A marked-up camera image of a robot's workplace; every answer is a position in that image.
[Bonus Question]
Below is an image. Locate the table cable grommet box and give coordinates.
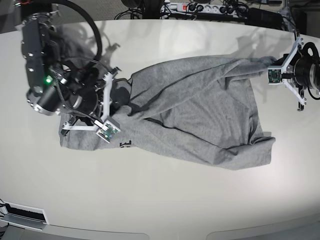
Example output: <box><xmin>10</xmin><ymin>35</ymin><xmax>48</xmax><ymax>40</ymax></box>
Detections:
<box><xmin>0</xmin><ymin>200</ymin><xmax>50</xmax><ymax>231</ymax></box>

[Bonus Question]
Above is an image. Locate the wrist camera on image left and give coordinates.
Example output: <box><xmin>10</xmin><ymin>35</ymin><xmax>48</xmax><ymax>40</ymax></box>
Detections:
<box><xmin>96</xmin><ymin>120</ymin><xmax>121</xmax><ymax>144</ymax></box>

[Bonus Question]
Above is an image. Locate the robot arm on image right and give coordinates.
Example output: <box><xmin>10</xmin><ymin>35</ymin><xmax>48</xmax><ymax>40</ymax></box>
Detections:
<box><xmin>267</xmin><ymin>31</ymin><xmax>320</xmax><ymax>112</ymax></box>

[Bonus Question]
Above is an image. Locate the grey t-shirt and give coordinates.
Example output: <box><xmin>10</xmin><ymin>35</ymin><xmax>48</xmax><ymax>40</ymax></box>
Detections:
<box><xmin>60</xmin><ymin>56</ymin><xmax>275</xmax><ymax>170</ymax></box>

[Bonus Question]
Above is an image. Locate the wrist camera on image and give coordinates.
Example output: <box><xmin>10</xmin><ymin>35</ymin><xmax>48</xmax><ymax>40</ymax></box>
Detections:
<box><xmin>96</xmin><ymin>120</ymin><xmax>121</xmax><ymax>144</ymax></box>
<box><xmin>267</xmin><ymin>66</ymin><xmax>283</xmax><ymax>85</ymax></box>

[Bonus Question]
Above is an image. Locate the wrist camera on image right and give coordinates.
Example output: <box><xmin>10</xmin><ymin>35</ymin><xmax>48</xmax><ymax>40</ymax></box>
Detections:
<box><xmin>267</xmin><ymin>66</ymin><xmax>283</xmax><ymax>85</ymax></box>

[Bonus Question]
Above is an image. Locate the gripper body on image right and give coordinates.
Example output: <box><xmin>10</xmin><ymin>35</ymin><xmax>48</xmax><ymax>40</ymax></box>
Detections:
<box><xmin>274</xmin><ymin>31</ymin><xmax>317</xmax><ymax>112</ymax></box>

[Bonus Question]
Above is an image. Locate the white power strip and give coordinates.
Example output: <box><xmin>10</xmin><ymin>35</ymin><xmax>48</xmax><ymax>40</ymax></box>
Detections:
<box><xmin>160</xmin><ymin>2</ymin><xmax>240</xmax><ymax>18</ymax></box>

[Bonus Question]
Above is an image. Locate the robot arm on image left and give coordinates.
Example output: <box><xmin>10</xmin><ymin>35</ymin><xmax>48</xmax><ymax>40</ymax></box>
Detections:
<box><xmin>14</xmin><ymin>0</ymin><xmax>121</xmax><ymax>142</ymax></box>

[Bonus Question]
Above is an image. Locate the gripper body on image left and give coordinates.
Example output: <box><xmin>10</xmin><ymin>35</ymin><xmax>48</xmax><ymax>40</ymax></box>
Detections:
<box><xmin>58</xmin><ymin>57</ymin><xmax>120</xmax><ymax>137</ymax></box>

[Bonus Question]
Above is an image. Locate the black power adapter box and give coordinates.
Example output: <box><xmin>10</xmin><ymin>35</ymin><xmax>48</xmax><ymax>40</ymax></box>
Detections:
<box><xmin>244</xmin><ymin>8</ymin><xmax>284</xmax><ymax>30</ymax></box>

